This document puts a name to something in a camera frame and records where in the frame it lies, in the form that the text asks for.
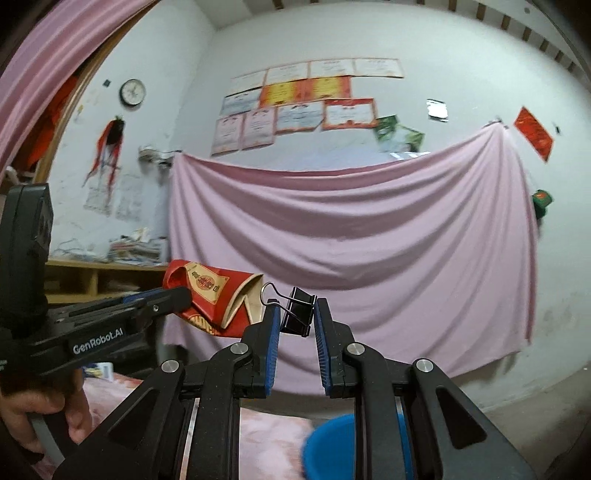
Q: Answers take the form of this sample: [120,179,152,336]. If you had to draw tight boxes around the red paper wall poster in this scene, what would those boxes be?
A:
[514,107,554,162]

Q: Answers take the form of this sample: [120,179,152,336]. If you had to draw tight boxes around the red framed certificate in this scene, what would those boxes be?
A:
[322,98,377,130]

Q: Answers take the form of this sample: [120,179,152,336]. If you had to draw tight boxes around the pink hanging sheet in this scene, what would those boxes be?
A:
[168,124,538,377]

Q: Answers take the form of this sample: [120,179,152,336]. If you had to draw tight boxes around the blue plastic bucket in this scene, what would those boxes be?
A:
[300,412,417,480]

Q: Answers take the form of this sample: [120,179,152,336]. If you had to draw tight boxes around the small silver wall sticker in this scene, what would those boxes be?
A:
[426,99,449,122]

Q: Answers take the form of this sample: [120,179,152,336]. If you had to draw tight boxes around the round wall clock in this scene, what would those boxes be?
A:
[119,79,146,108]

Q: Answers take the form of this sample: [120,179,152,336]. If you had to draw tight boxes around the green photo posters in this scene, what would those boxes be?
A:
[374,115,425,153]

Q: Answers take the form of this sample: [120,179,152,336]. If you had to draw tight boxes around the red snack packet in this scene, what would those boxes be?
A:
[163,260,263,338]

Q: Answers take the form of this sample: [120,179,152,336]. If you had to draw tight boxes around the left hand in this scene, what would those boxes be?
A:
[1,369,92,453]

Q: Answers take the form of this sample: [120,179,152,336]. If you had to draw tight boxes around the red tassel wall ornament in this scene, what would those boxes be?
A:
[84,116,125,204]

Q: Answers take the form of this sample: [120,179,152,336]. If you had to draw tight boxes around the black binder clip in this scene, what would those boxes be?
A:
[259,282,317,338]

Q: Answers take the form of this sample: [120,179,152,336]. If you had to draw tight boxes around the stack of books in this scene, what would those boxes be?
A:
[107,227,169,266]

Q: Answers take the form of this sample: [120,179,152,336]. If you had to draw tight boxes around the floral pink blanket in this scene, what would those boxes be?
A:
[34,373,316,480]

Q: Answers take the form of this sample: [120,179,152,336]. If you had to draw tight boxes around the wooden shelf desk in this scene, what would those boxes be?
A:
[44,258,167,306]

